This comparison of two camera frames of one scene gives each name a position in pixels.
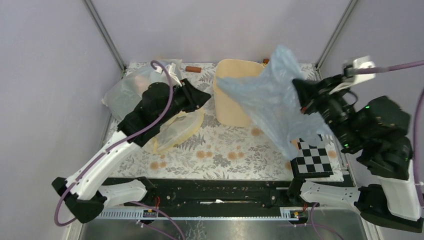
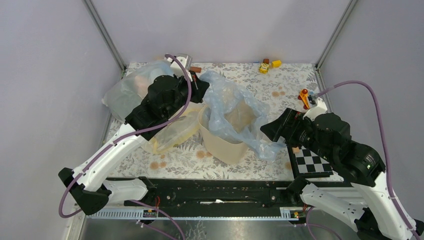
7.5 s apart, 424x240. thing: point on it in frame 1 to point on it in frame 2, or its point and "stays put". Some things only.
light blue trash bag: [273, 98] to [234, 115]
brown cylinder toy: [193, 69] stays put
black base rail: [210, 193] stays put
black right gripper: [310, 92] to [289, 117]
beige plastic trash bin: [228, 111] to [230, 153]
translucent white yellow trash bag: [127, 89] stays put
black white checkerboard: [311, 162] stays put
